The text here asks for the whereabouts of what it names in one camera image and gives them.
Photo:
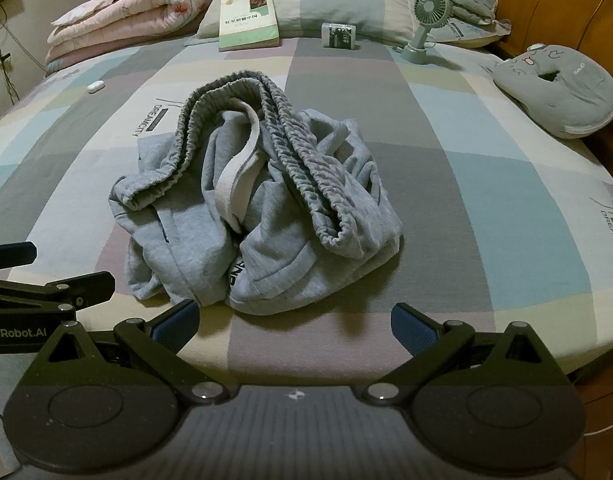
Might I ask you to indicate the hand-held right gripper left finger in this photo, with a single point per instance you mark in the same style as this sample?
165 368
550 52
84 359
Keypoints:
179 325

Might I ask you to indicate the grey plush cloth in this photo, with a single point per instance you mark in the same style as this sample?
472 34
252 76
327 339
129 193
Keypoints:
474 5

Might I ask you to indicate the grey cartoon face cushion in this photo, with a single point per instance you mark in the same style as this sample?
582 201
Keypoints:
576 95

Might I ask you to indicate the small white box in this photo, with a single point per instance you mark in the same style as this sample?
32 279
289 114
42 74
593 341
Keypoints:
340 36

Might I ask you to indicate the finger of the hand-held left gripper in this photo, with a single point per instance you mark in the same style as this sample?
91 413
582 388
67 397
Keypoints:
61 290
11 254

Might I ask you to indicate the small patchwork pillow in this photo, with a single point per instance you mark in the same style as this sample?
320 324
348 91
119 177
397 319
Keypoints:
461 32

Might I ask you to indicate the large patchwork pillow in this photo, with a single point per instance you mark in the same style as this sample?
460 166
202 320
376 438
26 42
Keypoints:
311 0

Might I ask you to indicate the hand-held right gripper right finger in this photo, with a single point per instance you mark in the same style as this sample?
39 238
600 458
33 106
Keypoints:
411 327

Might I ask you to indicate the wooden headboard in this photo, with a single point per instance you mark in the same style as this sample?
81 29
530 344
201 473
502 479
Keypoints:
536 0

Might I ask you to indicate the pink folded quilt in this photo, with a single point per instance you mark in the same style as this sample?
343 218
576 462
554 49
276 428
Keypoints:
136 15

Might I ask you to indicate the patchwork bed sheet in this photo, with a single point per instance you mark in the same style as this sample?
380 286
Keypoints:
436 185

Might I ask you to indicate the green book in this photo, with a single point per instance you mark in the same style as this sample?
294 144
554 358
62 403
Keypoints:
246 15

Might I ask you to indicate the green handheld fan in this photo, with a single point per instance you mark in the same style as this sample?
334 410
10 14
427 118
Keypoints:
414 55

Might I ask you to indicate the white earbud case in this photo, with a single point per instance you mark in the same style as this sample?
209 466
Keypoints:
95 86

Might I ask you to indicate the grey sweatpants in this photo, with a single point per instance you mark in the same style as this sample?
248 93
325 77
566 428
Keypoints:
286 260

